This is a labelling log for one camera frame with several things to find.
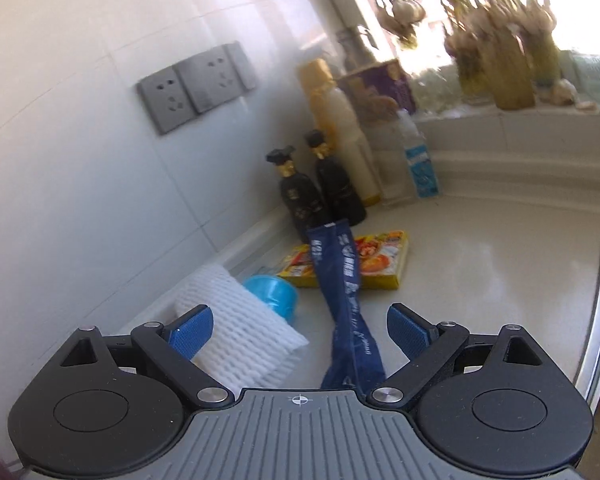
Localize blue plastic wrapper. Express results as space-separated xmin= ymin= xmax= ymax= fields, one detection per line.
xmin=308 ymin=221 xmax=386 ymax=396

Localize yellow food box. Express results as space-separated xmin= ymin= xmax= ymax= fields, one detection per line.
xmin=277 ymin=231 xmax=408 ymax=290

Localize white foam net sleeve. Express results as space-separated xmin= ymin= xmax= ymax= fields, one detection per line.
xmin=174 ymin=264 xmax=309 ymax=394

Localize black sauce bottle right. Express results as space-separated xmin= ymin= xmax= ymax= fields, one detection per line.
xmin=304 ymin=129 xmax=366 ymax=226

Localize black sauce bottle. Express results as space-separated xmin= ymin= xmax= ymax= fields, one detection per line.
xmin=304 ymin=129 xmax=366 ymax=226
xmin=265 ymin=145 xmax=330 ymax=244

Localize clear bottle blue label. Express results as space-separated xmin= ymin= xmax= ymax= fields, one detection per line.
xmin=384 ymin=110 xmax=440 ymax=200

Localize black sauce bottle left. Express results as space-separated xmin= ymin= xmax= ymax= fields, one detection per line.
xmin=265 ymin=145 xmax=330 ymax=244

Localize yellow cream tall bottle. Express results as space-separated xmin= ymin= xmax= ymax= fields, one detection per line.
xmin=297 ymin=58 xmax=381 ymax=207

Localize purple yellow box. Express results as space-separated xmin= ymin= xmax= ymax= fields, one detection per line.
xmin=338 ymin=58 xmax=417 ymax=124

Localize dried plants on windowsill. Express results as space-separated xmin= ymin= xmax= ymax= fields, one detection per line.
xmin=440 ymin=0 xmax=577 ymax=110

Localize hanging garlic bunch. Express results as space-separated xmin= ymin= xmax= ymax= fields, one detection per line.
xmin=374 ymin=0 xmax=426 ymax=50

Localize grey wall socket panel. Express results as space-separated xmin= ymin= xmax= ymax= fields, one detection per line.
xmin=136 ymin=41 xmax=258 ymax=134

